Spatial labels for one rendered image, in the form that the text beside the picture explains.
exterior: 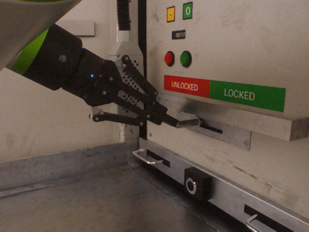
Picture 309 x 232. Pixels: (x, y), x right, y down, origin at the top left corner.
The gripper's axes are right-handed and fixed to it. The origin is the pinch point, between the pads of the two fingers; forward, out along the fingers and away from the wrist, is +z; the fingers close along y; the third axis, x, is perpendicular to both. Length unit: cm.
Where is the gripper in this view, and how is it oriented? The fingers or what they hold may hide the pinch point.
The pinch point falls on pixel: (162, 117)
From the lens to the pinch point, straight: 56.3
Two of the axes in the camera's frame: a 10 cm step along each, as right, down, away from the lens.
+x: 5.1, 1.9, -8.4
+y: -4.3, 9.0, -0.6
